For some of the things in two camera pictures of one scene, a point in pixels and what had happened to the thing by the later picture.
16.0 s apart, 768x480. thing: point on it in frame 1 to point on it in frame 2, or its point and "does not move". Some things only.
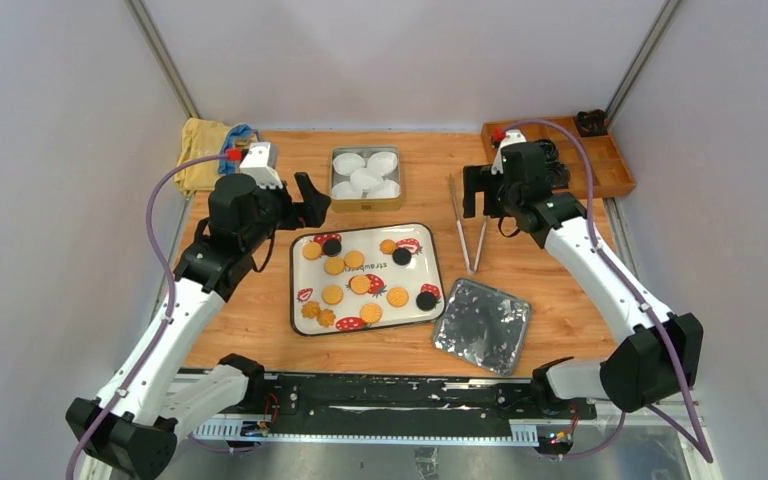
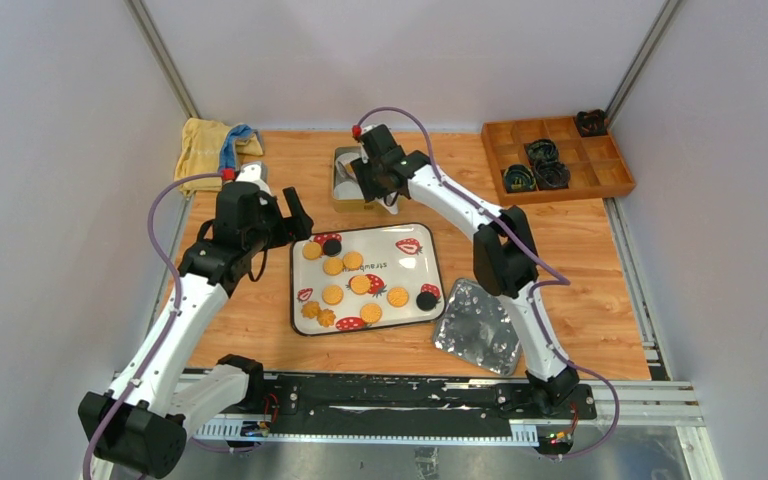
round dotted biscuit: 360,285 does not move
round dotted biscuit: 354,259 does not move
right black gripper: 474,180 to 363,168
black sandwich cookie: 332,247 does not move
